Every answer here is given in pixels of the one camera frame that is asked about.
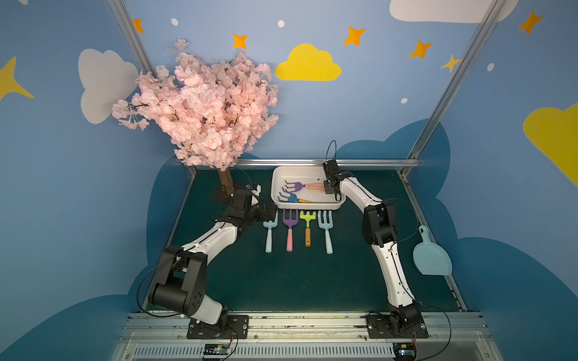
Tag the left control board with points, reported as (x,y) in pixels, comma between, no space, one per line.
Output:
(216,351)

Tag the pink cherry blossom tree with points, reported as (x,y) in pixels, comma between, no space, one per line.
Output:
(213,113)

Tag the light blue dustpan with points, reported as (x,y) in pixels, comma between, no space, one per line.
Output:
(430,258)

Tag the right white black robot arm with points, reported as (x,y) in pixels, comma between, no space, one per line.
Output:
(379,230)

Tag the light blue fork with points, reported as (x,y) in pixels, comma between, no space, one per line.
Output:
(270,225)
(325,222)

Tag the right control board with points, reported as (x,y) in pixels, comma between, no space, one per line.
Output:
(404,352)

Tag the white plastic storage box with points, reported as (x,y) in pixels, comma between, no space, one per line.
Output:
(307,175)

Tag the blue rake, orange handle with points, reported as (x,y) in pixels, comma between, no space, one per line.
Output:
(290,198)

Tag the lime fork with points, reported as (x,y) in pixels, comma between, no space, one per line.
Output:
(308,217)

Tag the aluminium frame back bar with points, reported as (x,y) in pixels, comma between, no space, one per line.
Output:
(345,163)

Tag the purple fork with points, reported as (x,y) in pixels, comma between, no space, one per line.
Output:
(290,219)

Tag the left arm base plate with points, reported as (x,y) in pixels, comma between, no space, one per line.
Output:
(227,325)

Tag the aluminium rail front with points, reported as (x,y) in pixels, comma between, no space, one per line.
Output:
(307,336)

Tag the control board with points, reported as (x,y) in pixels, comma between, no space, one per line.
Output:
(404,352)
(216,351)

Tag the purple rake, pink handle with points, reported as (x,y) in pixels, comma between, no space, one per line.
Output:
(294,187)

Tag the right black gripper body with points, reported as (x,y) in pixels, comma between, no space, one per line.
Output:
(332,186)

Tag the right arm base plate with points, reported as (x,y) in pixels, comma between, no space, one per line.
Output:
(382,326)

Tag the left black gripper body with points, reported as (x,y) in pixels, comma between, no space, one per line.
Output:
(266,212)

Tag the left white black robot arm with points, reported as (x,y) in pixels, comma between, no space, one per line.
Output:
(180,279)

